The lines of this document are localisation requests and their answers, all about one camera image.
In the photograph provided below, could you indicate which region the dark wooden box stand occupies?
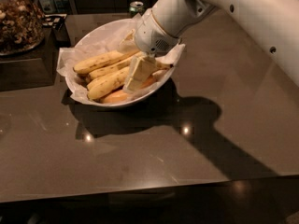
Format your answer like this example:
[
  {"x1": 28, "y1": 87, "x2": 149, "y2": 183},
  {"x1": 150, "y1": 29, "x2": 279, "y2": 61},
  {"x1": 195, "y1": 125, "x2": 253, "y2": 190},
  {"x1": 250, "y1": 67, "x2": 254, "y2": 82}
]
[{"x1": 0, "y1": 24, "x2": 71, "y2": 91}]

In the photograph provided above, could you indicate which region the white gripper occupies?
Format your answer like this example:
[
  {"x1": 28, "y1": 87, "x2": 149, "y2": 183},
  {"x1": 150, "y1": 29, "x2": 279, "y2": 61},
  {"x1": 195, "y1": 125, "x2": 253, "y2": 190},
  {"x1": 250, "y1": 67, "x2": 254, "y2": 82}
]
[{"x1": 117, "y1": 8, "x2": 178, "y2": 93}]

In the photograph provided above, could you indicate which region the glass jar of nuts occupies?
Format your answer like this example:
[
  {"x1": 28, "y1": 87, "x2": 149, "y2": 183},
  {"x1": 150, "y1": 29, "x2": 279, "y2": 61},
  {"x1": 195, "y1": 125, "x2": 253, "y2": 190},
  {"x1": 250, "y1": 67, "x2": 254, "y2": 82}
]
[{"x1": 0, "y1": 0, "x2": 44, "y2": 56}]

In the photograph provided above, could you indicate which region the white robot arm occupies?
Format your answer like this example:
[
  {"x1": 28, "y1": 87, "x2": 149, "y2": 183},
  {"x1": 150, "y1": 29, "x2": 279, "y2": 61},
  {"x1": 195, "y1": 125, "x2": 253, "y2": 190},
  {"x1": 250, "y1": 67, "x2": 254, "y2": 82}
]
[{"x1": 134, "y1": 0, "x2": 299, "y2": 85}]

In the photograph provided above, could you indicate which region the orange fruit in bowl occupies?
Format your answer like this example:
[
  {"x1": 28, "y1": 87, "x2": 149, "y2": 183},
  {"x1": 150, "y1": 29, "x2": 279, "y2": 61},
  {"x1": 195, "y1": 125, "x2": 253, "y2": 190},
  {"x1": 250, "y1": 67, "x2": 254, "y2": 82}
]
[{"x1": 100, "y1": 76, "x2": 156, "y2": 104}]

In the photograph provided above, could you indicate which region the green soda can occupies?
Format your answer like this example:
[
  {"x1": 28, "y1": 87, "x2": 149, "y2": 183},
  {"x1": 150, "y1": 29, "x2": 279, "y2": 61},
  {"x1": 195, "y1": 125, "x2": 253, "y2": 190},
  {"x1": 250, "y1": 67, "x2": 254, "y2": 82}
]
[{"x1": 129, "y1": 1, "x2": 145, "y2": 17}]

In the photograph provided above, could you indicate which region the white paper liner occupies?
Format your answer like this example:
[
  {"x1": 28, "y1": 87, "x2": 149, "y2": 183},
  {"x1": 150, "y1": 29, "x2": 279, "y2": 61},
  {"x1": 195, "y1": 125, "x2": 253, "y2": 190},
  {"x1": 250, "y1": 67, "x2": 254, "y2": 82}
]
[{"x1": 56, "y1": 13, "x2": 186, "y2": 105}]

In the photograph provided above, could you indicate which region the checkered coaster stack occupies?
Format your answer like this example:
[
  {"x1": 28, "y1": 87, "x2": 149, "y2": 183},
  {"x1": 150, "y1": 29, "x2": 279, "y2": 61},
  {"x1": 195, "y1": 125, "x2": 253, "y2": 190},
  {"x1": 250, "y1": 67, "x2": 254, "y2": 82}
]
[{"x1": 42, "y1": 14, "x2": 67, "y2": 30}]

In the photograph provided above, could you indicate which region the yellow banana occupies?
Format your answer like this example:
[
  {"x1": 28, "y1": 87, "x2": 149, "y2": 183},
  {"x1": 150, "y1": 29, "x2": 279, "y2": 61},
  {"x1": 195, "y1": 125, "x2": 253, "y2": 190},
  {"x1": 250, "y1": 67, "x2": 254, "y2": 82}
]
[
  {"x1": 87, "y1": 61, "x2": 172, "y2": 101},
  {"x1": 85, "y1": 57, "x2": 132, "y2": 82},
  {"x1": 73, "y1": 49, "x2": 138, "y2": 75}
]

